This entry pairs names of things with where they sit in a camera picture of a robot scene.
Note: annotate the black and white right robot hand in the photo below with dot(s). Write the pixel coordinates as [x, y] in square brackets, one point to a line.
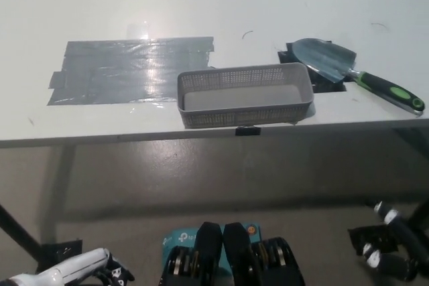
[395, 266]

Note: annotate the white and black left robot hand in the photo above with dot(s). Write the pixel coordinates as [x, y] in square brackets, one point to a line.
[77, 264]

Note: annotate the black robot body blocks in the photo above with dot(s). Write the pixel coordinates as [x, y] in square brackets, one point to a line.
[234, 250]

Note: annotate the black tape patch on desk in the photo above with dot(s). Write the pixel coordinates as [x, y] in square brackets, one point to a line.
[330, 86]

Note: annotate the black slanted table leg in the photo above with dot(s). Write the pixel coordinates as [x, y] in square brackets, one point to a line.
[16, 232]
[420, 212]

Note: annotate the gray table leg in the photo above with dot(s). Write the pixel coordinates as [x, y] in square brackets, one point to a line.
[60, 182]

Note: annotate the teal router box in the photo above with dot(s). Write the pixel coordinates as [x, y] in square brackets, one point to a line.
[181, 237]

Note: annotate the small black tape strip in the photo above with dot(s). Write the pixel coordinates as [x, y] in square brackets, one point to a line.
[248, 131]

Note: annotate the gray perforated plastic basket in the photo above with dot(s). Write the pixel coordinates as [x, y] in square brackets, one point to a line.
[234, 117]

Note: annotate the large gray duct tape patch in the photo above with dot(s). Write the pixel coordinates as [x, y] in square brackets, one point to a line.
[110, 71]

